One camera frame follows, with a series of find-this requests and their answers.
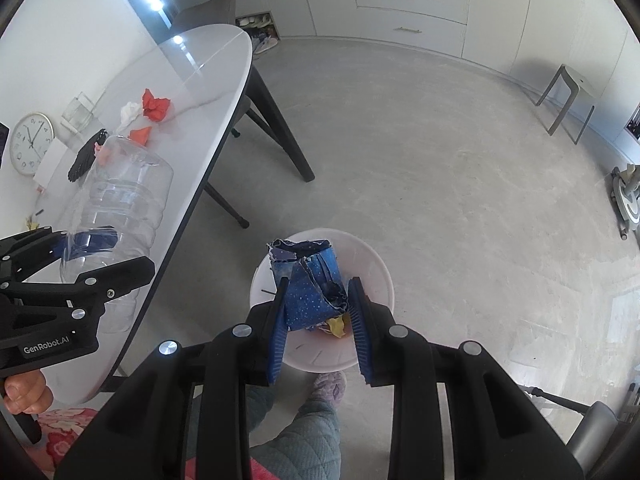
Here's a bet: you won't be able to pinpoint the black foam net sleeve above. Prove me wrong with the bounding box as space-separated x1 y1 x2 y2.
67 129 108 183

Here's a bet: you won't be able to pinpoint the clear plastic bottle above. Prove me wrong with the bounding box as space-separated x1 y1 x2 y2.
59 134 176 336

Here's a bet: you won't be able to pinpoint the round wall clock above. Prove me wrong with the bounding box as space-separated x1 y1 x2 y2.
9 112 54 176

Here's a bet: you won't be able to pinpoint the grey quilted pants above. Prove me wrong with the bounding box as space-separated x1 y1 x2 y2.
240 385 343 480

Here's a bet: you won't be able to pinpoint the blue patterned carton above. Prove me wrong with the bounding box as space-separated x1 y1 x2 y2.
265 237 351 333

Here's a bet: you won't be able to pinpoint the row of shoes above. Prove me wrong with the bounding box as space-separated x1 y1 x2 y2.
235 12 281 56

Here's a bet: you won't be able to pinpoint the white folded card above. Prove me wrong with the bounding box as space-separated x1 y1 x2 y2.
34 140 81 190

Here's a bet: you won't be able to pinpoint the black table base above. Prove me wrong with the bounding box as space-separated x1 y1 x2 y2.
202 65 317 231

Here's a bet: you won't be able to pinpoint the white waste bin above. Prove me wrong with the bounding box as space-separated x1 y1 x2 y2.
250 229 393 373

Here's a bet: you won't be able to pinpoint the grey drawer cabinet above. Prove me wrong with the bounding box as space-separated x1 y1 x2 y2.
350 0 628 106

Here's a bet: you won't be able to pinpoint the purple fuzzy slipper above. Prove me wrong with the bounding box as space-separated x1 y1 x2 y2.
300 371 347 403

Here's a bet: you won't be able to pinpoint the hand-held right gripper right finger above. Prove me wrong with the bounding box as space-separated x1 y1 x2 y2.
347 276 586 480

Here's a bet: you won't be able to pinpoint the yellow and blue crumpled paper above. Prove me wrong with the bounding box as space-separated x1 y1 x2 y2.
320 312 351 338

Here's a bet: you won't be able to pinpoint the red floral garment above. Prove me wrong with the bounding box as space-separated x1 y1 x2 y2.
37 407 103 480

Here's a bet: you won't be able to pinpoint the person's left hand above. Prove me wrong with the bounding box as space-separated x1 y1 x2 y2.
0 370 55 416

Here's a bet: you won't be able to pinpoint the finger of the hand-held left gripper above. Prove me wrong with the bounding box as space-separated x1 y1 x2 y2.
10 256 157 311
0 226 121 286

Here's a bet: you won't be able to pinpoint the glass pitcher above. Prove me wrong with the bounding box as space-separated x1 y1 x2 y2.
61 91 97 133

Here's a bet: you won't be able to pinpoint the red crumpled paper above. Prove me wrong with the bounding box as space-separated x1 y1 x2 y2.
141 88 173 123

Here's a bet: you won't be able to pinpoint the grey green stool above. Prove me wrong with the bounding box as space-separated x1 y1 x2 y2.
535 63 598 146

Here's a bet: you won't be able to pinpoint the white crumpled tissue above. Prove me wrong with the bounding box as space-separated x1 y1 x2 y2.
117 101 144 133

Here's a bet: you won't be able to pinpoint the dark grey dining chair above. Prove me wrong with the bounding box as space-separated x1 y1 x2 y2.
172 0 256 138

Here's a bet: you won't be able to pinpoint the grey padded chair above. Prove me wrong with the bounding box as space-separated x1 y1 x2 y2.
520 382 636 461

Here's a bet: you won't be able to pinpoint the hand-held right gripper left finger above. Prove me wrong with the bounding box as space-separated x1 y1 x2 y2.
52 276 291 480

